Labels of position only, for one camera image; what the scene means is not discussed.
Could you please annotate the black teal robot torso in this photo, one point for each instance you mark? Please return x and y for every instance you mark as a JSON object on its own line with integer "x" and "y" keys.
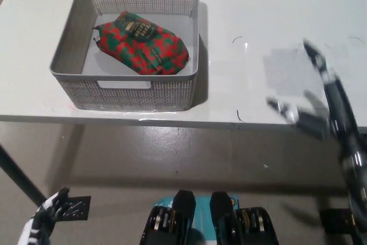
{"x": 183, "y": 222}

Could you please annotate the black slanted table leg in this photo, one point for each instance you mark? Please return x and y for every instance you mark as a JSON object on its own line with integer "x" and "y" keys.
{"x": 17, "y": 173}

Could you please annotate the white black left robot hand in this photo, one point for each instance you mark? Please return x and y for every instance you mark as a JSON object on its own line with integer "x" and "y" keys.
{"x": 40, "y": 222}

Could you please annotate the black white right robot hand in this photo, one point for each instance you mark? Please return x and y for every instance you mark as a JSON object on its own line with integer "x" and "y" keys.
{"x": 338, "y": 121}

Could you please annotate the black table foot plate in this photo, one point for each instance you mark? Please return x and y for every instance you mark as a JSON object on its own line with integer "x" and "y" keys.
{"x": 334, "y": 222}
{"x": 77, "y": 207}

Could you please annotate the grey perforated plastic basket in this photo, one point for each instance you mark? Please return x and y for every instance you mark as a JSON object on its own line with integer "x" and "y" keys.
{"x": 71, "y": 41}

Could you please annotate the red green coffee bean bag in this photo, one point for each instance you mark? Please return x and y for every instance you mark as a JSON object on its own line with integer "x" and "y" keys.
{"x": 143, "y": 47}

